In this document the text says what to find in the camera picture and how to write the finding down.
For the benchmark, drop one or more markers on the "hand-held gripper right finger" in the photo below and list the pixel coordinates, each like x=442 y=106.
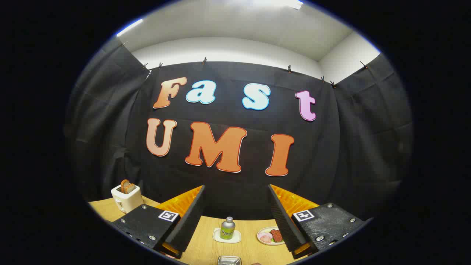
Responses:
x=283 y=224

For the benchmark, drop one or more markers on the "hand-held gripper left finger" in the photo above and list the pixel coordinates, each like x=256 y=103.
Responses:
x=191 y=224

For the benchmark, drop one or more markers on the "red-brown meat piece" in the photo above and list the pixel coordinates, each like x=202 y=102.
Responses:
x=276 y=235

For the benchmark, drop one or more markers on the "pink ham slices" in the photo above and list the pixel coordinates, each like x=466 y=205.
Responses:
x=265 y=236

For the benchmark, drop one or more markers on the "white oval food plate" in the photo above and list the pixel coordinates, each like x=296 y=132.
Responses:
x=265 y=242

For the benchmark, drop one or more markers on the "white square coaster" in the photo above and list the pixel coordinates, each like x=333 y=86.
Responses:
x=217 y=237

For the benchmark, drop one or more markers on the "green soda bottle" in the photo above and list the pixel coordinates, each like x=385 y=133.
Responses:
x=227 y=230

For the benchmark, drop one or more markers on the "white toaster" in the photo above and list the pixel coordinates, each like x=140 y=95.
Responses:
x=128 y=202

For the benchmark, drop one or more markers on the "brown toast slice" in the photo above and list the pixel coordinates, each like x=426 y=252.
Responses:
x=123 y=185
x=131 y=188

